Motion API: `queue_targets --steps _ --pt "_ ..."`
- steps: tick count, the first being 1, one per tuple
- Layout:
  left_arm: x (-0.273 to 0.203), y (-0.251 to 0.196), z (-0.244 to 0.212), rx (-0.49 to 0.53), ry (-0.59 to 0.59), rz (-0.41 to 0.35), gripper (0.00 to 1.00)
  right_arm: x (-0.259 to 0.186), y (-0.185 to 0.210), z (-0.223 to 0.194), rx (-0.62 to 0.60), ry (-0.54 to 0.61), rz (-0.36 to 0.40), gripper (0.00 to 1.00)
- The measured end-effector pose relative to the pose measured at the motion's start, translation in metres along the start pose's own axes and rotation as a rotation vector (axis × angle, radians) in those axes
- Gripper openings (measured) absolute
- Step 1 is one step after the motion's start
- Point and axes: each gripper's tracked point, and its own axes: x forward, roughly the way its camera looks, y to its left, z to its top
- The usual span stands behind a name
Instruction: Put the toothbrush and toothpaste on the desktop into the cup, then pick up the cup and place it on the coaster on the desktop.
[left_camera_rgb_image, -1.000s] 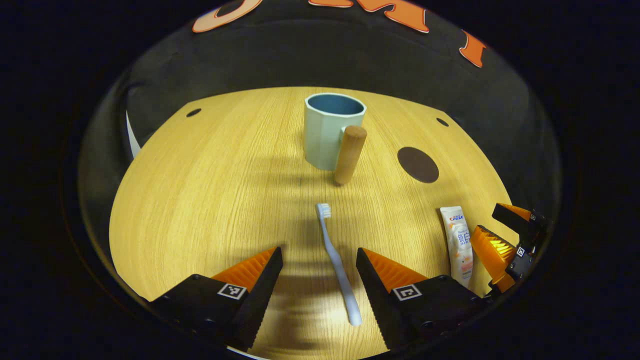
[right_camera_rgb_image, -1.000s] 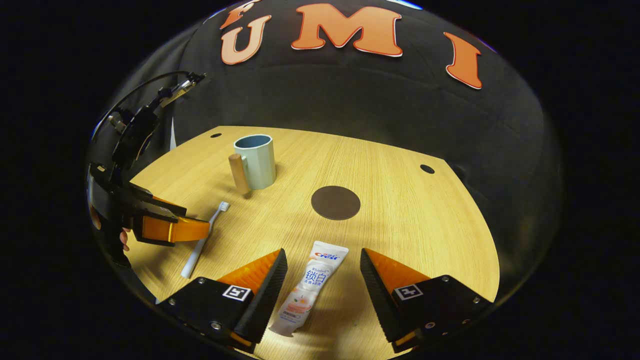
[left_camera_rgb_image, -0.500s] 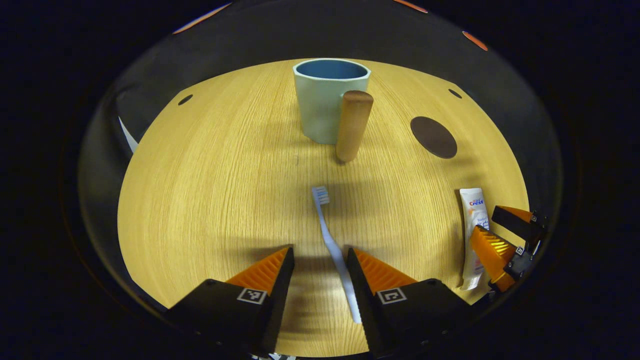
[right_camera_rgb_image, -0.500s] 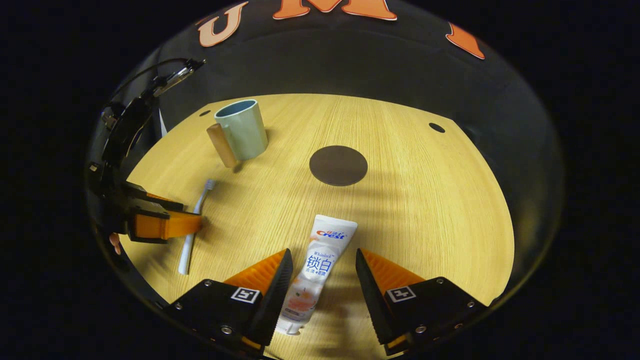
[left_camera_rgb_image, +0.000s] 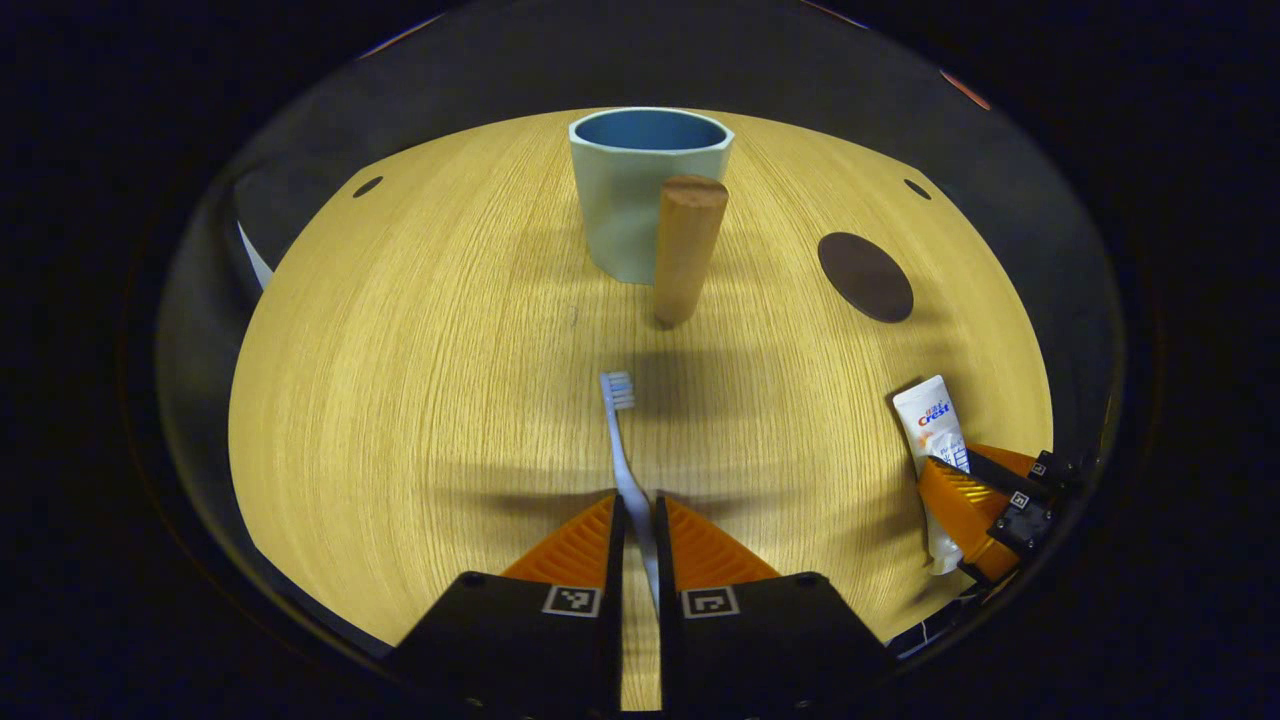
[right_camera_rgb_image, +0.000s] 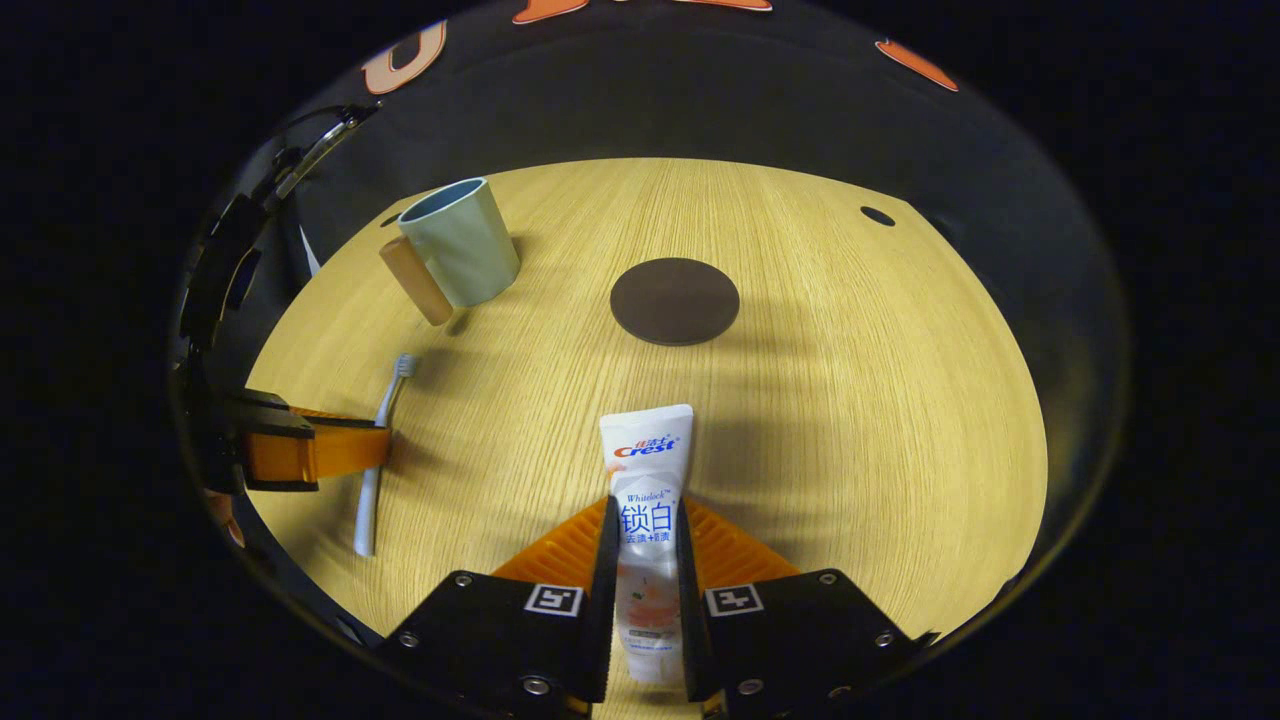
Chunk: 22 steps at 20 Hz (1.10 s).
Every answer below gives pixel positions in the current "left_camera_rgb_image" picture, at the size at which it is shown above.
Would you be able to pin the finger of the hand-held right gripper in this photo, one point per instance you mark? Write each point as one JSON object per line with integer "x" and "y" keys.
{"x": 960, "y": 510}
{"x": 1000, "y": 462}

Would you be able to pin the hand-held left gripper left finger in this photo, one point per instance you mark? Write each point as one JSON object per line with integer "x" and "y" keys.
{"x": 612, "y": 560}

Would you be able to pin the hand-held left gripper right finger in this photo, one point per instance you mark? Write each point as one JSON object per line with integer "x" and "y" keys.
{"x": 667, "y": 560}

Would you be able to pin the white toothpaste tube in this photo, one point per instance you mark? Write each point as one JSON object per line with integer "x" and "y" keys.
{"x": 932, "y": 425}

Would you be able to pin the white toothbrush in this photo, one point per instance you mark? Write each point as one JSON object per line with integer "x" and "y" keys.
{"x": 625, "y": 470}

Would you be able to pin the brown round coaster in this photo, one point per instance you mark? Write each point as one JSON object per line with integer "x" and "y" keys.
{"x": 865, "y": 278}

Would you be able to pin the wooden desktop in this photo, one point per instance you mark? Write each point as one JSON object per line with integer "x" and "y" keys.
{"x": 420, "y": 400}

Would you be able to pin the black backdrop cloth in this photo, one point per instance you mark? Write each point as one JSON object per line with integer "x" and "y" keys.
{"x": 500, "y": 60}

